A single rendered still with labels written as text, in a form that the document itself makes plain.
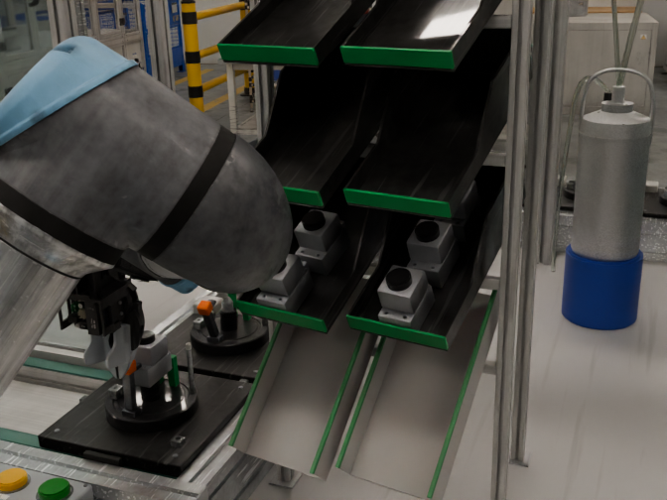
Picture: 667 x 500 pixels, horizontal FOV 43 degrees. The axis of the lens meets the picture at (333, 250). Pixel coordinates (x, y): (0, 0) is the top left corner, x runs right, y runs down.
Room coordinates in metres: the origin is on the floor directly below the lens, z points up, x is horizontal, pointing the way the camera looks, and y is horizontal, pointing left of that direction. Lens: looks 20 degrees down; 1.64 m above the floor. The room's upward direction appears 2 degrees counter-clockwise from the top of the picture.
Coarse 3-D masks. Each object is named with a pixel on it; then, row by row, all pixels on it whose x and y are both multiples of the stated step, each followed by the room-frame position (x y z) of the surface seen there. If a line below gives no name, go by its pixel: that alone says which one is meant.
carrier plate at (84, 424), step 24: (120, 384) 1.21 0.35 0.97; (216, 384) 1.20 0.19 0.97; (240, 384) 1.20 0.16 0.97; (72, 408) 1.14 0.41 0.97; (96, 408) 1.14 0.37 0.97; (216, 408) 1.13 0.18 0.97; (240, 408) 1.14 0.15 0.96; (48, 432) 1.07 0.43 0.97; (72, 432) 1.07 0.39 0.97; (96, 432) 1.07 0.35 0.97; (120, 432) 1.07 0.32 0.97; (168, 432) 1.06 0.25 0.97; (192, 432) 1.06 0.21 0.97; (216, 432) 1.07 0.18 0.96; (120, 456) 1.01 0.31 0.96; (144, 456) 1.00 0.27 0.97; (168, 456) 1.00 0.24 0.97; (192, 456) 1.00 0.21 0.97
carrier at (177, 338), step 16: (224, 304) 1.36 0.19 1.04; (192, 320) 1.45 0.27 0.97; (224, 320) 1.36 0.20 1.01; (240, 320) 1.40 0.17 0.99; (256, 320) 1.40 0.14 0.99; (176, 336) 1.38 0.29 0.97; (192, 336) 1.34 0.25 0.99; (208, 336) 1.32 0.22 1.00; (224, 336) 1.33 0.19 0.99; (240, 336) 1.33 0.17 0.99; (256, 336) 1.33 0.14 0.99; (176, 352) 1.32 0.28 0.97; (192, 352) 1.32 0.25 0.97; (208, 352) 1.31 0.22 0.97; (224, 352) 1.30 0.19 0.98; (240, 352) 1.30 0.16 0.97; (256, 352) 1.31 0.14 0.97; (208, 368) 1.26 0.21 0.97; (224, 368) 1.25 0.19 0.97; (240, 368) 1.25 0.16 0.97; (256, 368) 1.25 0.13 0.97
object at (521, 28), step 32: (256, 0) 1.09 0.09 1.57; (544, 0) 1.13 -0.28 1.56; (512, 32) 0.97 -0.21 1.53; (544, 32) 1.12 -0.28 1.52; (256, 64) 1.09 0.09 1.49; (512, 64) 0.97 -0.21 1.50; (544, 64) 1.12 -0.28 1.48; (256, 96) 1.09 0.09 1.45; (512, 96) 0.97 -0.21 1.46; (544, 96) 1.12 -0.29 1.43; (512, 128) 0.97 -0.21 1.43; (544, 128) 1.13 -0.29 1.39; (512, 160) 0.97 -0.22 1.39; (512, 192) 0.97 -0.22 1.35; (512, 224) 0.97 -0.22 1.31; (512, 256) 0.97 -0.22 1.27; (512, 288) 0.96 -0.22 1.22; (512, 320) 0.96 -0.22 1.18; (512, 352) 0.97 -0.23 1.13; (512, 384) 0.98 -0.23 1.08; (512, 416) 1.13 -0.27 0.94; (512, 448) 1.13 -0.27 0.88; (288, 480) 1.08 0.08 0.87
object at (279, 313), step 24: (336, 192) 1.17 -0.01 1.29; (360, 216) 1.11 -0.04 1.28; (384, 216) 1.06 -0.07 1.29; (360, 240) 1.00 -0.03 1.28; (336, 264) 1.03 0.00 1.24; (360, 264) 1.00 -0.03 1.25; (336, 288) 0.99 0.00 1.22; (264, 312) 0.97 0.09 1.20; (288, 312) 0.94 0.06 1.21; (312, 312) 0.96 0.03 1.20; (336, 312) 0.95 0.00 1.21
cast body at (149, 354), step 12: (144, 336) 1.12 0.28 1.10; (156, 336) 1.14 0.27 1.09; (144, 348) 1.11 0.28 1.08; (156, 348) 1.12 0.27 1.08; (144, 360) 1.11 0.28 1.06; (156, 360) 1.12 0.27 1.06; (168, 360) 1.14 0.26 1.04; (144, 372) 1.10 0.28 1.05; (156, 372) 1.11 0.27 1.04; (144, 384) 1.10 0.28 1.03
